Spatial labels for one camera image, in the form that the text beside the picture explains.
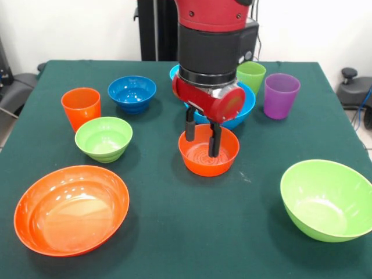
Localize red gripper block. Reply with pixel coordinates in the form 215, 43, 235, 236
171, 74, 247, 158

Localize small turquoise bowl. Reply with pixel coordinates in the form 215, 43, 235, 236
169, 64, 183, 85

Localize purple cup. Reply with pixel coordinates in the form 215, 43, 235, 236
263, 73, 301, 120

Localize dark green tablecloth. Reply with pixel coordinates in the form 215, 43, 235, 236
0, 59, 372, 279

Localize grey pedestal leg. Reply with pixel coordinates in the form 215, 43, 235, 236
0, 72, 40, 117
337, 67, 372, 108

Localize green cup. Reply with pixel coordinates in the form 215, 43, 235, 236
235, 60, 267, 96

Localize orange cup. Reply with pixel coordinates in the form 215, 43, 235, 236
60, 87, 102, 133

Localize dark blue bowl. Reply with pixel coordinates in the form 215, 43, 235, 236
107, 75, 158, 115

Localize blue cable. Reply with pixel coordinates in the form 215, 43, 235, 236
351, 87, 372, 130

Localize large orange bowl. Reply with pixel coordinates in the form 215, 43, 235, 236
13, 164, 130, 257

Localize large green bowl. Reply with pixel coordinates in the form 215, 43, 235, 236
280, 159, 372, 244

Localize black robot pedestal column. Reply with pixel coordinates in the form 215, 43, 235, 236
133, 0, 180, 62

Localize large blue bowl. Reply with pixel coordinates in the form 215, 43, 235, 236
184, 82, 256, 131

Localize black hanging cables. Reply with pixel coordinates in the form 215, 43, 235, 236
250, 0, 264, 60

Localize small orange bowl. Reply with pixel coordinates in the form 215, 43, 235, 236
178, 124, 241, 177

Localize small green bowl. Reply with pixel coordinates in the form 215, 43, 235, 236
74, 116, 134, 163

